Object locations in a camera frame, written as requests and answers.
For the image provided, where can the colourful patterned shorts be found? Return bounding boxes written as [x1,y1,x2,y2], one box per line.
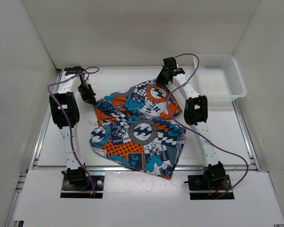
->
[89,79,186,179]

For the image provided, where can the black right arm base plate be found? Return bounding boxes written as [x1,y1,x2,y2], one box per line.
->
[184,175,232,201]

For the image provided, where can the white plastic mesh basket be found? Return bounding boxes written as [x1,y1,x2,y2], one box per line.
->
[194,53,247,104]

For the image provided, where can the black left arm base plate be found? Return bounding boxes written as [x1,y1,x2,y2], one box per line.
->
[60,172,105,199]

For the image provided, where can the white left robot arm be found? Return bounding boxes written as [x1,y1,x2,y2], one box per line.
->
[47,70,96,191]

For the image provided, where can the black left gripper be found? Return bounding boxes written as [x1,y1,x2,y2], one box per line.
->
[77,83,97,105]

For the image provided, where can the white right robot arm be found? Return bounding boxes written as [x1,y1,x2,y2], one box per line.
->
[157,66,225,189]

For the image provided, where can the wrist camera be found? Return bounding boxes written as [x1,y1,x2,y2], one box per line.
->
[64,66,84,76]
[163,57,178,71]

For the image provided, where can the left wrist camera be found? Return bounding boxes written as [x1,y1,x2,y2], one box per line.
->
[64,66,84,76]

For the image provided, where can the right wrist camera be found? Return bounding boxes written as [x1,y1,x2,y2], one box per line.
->
[163,57,178,71]

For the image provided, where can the aluminium frame rail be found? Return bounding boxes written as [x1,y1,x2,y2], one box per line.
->
[4,68,284,227]

